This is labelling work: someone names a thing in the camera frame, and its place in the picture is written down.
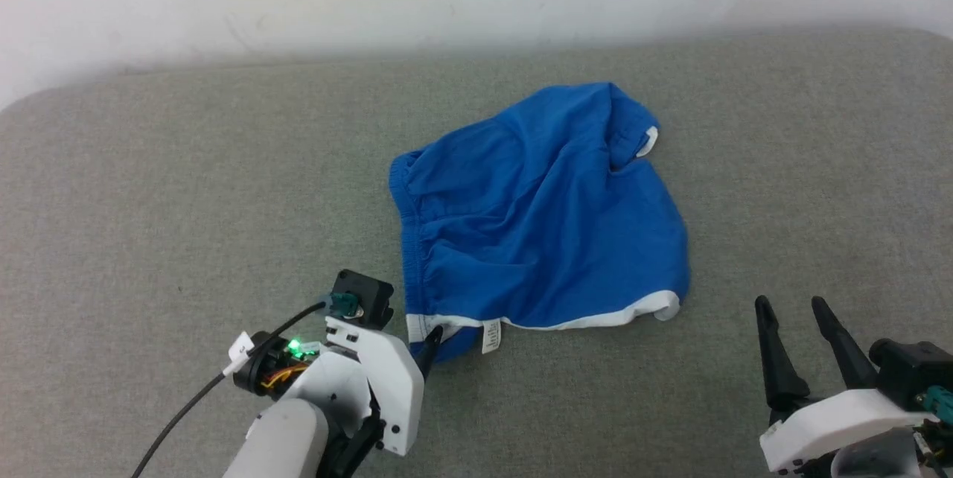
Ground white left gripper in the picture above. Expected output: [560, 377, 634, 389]
[287, 316, 445, 457]

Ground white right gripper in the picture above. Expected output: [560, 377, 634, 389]
[754, 296, 939, 473]

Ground blue shorts with white trim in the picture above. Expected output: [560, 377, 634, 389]
[389, 81, 690, 364]

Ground grey fabric sofa seat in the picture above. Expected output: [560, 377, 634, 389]
[0, 25, 953, 478]

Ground thin black cable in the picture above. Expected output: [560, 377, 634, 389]
[133, 302, 332, 478]

